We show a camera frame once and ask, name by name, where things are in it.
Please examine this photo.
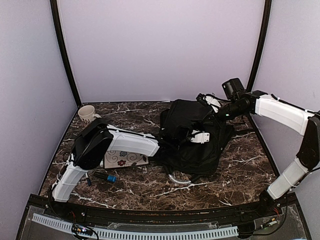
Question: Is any black student backpack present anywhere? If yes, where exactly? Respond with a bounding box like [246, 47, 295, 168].
[153, 99, 235, 183]

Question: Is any black marker with blue cap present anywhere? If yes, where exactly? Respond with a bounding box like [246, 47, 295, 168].
[93, 172, 117, 183]

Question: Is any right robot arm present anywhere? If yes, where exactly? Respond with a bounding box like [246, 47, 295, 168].
[197, 90, 320, 217]

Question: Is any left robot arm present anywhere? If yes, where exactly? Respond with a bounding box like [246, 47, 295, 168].
[49, 118, 217, 218]

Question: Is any square floral ceramic plate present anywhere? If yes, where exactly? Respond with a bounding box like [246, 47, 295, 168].
[102, 151, 149, 169]

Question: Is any cream mug with plant print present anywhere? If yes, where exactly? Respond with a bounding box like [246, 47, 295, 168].
[77, 105, 101, 125]

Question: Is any blue white pen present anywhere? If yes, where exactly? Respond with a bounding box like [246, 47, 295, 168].
[85, 173, 92, 187]

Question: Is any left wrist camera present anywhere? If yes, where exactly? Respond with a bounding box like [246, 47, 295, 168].
[174, 123, 194, 139]

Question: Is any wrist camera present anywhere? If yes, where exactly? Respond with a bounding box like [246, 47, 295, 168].
[221, 78, 245, 100]
[174, 123, 194, 139]

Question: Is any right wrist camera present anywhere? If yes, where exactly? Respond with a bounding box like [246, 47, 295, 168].
[221, 78, 245, 100]

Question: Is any clear plastic wrapped ring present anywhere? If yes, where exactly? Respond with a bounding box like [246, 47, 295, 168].
[167, 173, 192, 186]

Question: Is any white slotted cable duct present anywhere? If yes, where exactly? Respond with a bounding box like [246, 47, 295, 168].
[31, 213, 239, 240]

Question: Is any right black frame post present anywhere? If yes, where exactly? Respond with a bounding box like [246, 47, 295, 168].
[246, 0, 272, 92]

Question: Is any black frame post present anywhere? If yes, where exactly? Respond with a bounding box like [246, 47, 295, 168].
[246, 0, 272, 92]
[49, 0, 82, 108]

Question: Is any black front table rail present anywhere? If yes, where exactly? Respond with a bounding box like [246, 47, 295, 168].
[29, 186, 298, 227]

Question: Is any left black frame post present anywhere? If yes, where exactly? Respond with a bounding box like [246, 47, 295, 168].
[49, 0, 82, 108]

